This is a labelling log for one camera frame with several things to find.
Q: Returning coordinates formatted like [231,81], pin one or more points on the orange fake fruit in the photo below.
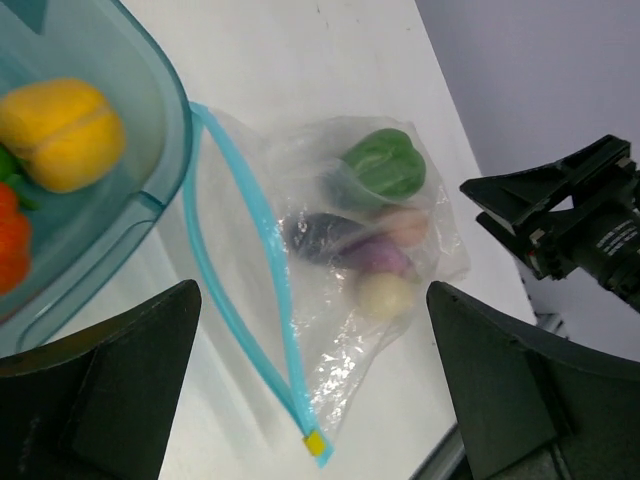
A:
[15,240]

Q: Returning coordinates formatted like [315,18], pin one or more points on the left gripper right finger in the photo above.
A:
[530,404]

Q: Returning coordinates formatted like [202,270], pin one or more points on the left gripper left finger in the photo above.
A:
[100,403]

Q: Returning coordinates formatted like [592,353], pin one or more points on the green fake bell pepper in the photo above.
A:
[383,168]

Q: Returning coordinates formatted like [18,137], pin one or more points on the pink fake peach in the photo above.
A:
[407,227]

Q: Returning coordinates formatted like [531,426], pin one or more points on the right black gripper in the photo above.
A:
[580,212]

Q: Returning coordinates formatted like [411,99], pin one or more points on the yellow fake fruit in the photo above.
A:
[64,130]

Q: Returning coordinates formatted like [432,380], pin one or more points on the yellow zip slider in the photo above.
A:
[315,444]

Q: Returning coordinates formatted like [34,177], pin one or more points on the purple fake eggplant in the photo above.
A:
[334,241]

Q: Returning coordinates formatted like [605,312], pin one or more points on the clear zip top bag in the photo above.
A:
[300,325]

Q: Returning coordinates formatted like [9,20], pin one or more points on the green fake chili pepper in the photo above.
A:
[12,175]

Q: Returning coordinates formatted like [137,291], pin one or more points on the teal transparent plastic bin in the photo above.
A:
[80,239]

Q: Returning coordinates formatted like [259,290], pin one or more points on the cream fake garlic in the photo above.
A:
[384,295]

